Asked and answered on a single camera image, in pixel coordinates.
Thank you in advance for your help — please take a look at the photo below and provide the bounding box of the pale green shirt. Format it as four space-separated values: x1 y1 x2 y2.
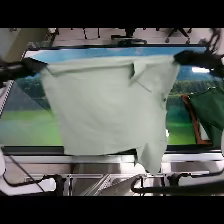
39 54 181 176

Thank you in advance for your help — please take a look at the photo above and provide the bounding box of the black office chair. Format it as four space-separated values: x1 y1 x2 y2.
110 27 148 47
164 27 192 45

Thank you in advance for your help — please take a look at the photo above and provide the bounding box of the orange garment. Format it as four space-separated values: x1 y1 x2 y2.
181 94 212 145

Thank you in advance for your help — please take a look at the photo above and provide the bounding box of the dark green garment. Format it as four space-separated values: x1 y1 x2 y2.
188 87 224 148

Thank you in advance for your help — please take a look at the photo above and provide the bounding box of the silver frame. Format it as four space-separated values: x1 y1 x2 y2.
0 145 224 197

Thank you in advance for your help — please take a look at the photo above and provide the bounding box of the black cable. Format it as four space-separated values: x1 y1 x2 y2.
130 174 224 196
1 172 67 188

